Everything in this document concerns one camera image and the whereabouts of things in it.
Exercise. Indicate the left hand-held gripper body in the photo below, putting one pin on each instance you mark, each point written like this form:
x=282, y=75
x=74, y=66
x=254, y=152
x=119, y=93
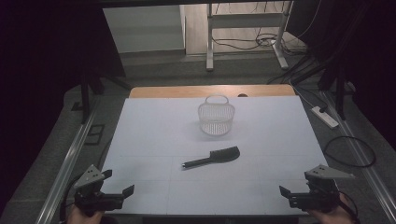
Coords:
x=93, y=199

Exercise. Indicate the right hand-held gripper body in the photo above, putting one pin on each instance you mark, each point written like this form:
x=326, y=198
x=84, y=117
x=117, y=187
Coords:
x=320, y=196

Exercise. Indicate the black hair brush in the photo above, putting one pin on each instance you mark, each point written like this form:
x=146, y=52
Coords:
x=225, y=154

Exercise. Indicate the white plastic mesh basket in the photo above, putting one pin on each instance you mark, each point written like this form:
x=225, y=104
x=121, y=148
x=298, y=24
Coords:
x=216, y=123

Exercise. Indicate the person's left hand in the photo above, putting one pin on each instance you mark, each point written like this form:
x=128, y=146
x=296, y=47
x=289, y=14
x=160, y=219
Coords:
x=81, y=218

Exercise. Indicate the person's right hand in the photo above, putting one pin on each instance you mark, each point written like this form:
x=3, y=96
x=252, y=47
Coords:
x=333, y=217

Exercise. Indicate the black floor frames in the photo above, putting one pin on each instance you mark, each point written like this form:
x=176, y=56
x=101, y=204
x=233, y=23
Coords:
x=100, y=127

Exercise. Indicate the black tripod stand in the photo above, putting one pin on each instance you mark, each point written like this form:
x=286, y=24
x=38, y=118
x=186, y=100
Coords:
x=341, y=96
x=84, y=99

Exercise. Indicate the white power strip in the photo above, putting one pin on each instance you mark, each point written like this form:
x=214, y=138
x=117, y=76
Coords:
x=325, y=117

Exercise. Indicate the black curtain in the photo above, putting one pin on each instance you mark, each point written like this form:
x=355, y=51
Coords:
x=358, y=46
x=40, y=56

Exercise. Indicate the aluminium floor rail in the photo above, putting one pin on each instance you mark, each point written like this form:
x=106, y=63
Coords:
x=67, y=168
x=367, y=168

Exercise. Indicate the white metal desk frame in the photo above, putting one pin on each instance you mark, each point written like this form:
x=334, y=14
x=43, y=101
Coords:
x=243, y=21

